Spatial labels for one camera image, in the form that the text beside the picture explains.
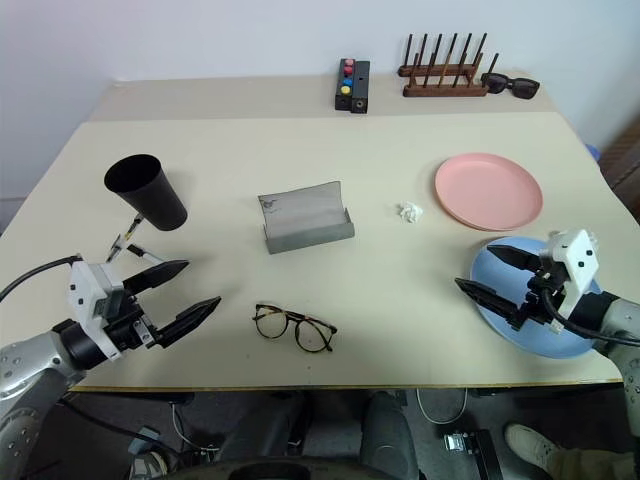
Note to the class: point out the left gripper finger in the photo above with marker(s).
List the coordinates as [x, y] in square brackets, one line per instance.
[190, 317]
[157, 276]

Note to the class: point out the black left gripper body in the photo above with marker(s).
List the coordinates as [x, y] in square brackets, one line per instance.
[127, 325]

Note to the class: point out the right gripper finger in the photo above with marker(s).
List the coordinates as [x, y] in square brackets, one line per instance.
[517, 257]
[492, 301]

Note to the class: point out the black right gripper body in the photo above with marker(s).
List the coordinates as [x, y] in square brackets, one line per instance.
[542, 297]

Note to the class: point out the white pen black cap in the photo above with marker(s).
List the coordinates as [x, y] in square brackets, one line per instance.
[145, 254]

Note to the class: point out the clear barrel pen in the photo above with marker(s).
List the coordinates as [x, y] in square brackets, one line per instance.
[132, 226]

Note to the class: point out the grey glasses case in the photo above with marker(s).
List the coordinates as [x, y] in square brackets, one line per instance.
[307, 217]

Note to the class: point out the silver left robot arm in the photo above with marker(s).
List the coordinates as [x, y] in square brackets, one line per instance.
[30, 370]

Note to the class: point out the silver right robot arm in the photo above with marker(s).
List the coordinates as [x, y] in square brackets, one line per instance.
[622, 315]

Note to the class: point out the light blue plate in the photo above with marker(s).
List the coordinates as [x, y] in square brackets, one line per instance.
[535, 340]

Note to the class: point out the pink plate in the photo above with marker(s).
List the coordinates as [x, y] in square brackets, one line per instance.
[489, 191]

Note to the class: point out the black plastic cup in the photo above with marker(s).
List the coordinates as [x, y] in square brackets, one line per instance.
[150, 200]

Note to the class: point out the tortoiseshell round glasses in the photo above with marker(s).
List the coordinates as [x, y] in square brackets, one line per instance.
[272, 325]

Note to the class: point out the small crumpled white paper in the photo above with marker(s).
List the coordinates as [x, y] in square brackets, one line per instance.
[410, 211]

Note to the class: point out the small blue object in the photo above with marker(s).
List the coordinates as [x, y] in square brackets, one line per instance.
[593, 151]

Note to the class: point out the grey sneaker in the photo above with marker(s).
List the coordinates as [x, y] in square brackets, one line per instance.
[148, 462]

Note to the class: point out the dark furniture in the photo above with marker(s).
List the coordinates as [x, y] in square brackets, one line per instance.
[625, 165]

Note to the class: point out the black device under table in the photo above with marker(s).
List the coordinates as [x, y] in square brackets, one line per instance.
[465, 445]

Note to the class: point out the white shoe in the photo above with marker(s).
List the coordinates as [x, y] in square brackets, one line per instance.
[530, 445]

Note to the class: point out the black sunglasses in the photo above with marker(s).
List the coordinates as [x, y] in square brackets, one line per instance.
[522, 89]

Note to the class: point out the dark grey rounded shape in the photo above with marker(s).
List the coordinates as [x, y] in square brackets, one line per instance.
[387, 435]

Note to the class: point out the khaki trouser leg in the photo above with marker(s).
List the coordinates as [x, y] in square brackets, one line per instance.
[595, 465]

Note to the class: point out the brown wooden peg rack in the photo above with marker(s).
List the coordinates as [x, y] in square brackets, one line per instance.
[445, 90]

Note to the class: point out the black button box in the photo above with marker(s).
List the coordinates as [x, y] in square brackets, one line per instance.
[361, 87]

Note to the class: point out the black box coloured buttons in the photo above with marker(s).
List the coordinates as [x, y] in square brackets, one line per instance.
[345, 85]

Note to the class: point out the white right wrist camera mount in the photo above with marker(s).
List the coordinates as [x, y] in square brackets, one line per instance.
[580, 260]

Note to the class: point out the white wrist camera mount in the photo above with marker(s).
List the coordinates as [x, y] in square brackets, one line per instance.
[580, 260]
[82, 290]

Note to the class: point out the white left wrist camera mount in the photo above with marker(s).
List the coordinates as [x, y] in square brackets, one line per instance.
[82, 290]

